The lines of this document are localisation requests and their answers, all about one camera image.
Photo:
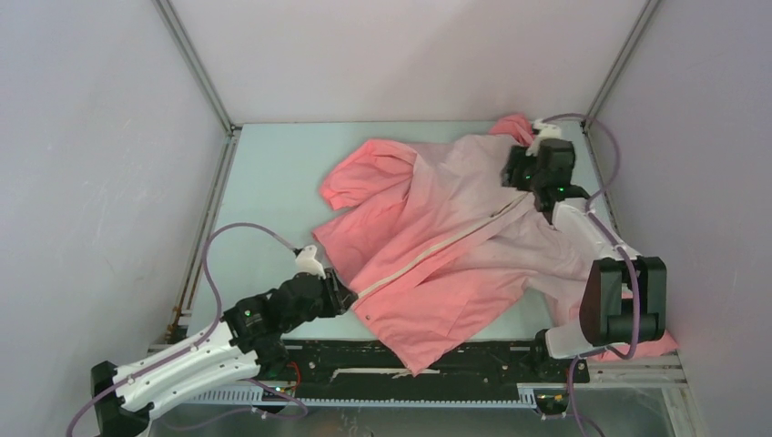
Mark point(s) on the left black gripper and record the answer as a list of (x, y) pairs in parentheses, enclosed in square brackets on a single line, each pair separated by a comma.
[(339, 296)]

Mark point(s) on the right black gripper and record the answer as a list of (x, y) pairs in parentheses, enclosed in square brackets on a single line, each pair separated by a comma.
[(517, 159)]

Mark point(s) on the pink zip-up jacket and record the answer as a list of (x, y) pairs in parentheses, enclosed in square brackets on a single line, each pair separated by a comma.
[(437, 248)]

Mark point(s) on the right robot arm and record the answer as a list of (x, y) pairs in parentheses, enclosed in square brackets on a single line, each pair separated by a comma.
[(622, 304)]

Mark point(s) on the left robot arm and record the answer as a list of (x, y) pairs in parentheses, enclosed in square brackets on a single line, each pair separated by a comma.
[(244, 342)]

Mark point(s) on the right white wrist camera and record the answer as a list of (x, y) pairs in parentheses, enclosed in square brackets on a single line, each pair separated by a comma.
[(542, 131)]

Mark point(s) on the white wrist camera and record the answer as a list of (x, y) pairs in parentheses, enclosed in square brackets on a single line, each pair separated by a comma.
[(306, 261), (542, 131)]

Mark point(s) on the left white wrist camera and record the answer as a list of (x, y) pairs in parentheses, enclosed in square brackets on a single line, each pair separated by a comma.
[(306, 261)]

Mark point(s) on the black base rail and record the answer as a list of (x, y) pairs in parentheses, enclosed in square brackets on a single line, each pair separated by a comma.
[(369, 370)]

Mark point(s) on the white cable tray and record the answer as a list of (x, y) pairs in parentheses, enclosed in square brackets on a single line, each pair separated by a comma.
[(251, 396)]

